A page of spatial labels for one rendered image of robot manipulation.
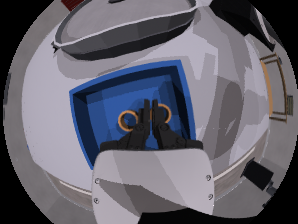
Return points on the bronze bushing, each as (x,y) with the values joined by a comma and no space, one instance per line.
(122,123)
(168,112)

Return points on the blue shallow tray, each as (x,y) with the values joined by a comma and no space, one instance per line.
(96,105)

